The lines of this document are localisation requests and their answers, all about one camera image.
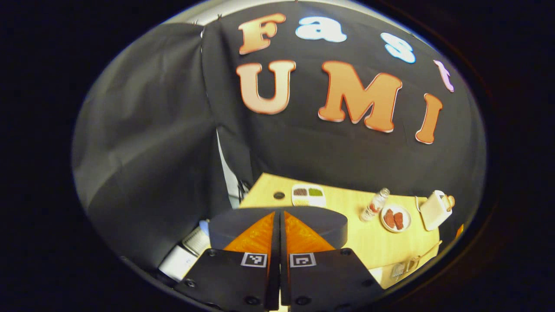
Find small clear drink bottle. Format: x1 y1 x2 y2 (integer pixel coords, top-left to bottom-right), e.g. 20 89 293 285
360 188 390 222

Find white round plate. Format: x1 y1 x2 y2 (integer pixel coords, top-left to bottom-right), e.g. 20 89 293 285
380 205 411 233

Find black backdrop cloth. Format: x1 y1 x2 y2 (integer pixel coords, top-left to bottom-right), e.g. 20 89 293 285
73 2 486 269

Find white divided grain dish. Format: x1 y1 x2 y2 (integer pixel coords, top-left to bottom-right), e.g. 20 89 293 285
291 184 326 208

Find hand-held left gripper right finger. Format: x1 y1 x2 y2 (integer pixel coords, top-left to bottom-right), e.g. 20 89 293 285
280 211 385 312

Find white box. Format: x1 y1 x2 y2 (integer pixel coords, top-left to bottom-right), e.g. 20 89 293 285
158 245 198 282

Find wooden spoon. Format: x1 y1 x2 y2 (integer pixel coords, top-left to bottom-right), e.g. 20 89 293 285
405 240 443 267

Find black rice cooker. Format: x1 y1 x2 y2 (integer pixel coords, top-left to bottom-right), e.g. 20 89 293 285
209 206 348 250

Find white toaster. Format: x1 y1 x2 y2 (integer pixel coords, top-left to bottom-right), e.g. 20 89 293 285
418 190 454 231

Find white ribbed object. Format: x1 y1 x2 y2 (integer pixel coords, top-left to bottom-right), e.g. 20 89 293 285
182 225 211 256

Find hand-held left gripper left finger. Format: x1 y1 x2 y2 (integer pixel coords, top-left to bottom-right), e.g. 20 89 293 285
173 211 281 312

